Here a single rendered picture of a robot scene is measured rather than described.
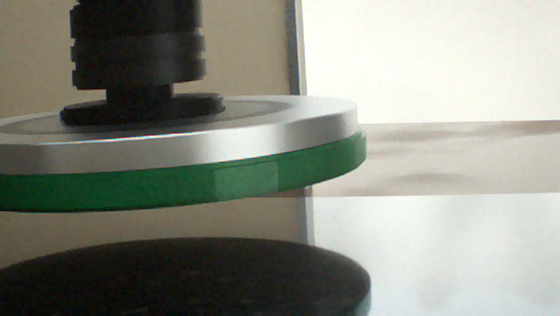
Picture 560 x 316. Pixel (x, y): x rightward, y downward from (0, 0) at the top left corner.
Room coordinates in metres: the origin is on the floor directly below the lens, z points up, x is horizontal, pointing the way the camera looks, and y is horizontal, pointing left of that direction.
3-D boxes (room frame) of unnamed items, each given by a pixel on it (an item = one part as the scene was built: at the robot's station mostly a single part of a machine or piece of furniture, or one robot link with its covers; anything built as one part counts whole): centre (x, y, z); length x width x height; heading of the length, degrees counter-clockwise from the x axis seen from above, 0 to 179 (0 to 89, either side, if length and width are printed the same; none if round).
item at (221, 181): (0.43, 0.07, 0.87); 0.22 x 0.22 x 0.04
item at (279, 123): (0.43, 0.07, 0.87); 0.21 x 0.21 x 0.01
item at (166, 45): (0.43, 0.07, 0.91); 0.07 x 0.07 x 0.01
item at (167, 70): (0.43, 0.07, 0.90); 0.07 x 0.07 x 0.01
